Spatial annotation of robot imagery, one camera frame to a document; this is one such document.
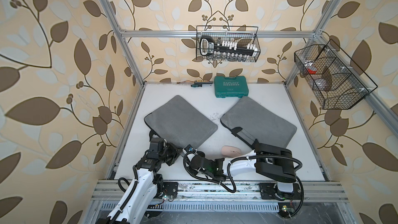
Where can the white slotted cable duct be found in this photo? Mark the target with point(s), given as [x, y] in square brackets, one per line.
[245, 207]

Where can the right wire basket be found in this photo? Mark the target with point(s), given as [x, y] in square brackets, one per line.
[341, 81]

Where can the back wire basket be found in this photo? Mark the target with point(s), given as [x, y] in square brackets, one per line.
[231, 33]

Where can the small circuit board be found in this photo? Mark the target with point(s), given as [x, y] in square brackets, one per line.
[285, 212]

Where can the grey laptop bag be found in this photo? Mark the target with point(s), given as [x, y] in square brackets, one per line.
[178, 122]
[251, 122]

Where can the black socket rail set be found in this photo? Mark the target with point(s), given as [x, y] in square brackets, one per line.
[213, 47]

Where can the pink computer mouse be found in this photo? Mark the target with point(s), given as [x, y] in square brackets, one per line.
[230, 151]

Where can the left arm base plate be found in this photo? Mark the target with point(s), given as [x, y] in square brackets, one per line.
[169, 191]

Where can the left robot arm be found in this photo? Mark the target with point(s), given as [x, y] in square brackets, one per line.
[146, 185]

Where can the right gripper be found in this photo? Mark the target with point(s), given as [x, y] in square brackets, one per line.
[195, 172]

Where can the black screwdriver bit holder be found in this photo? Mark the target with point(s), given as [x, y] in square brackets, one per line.
[201, 83]

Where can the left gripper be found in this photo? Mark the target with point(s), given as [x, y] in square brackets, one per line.
[174, 150]

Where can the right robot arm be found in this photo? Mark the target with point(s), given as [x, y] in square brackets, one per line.
[269, 161]

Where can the green tool case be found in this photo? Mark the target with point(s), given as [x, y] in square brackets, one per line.
[230, 86]

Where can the red item in basket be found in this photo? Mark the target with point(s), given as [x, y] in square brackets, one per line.
[311, 69]

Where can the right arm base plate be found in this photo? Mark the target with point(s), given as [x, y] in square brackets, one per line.
[269, 191]

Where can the wire basket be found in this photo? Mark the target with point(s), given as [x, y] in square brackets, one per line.
[341, 81]
[231, 33]

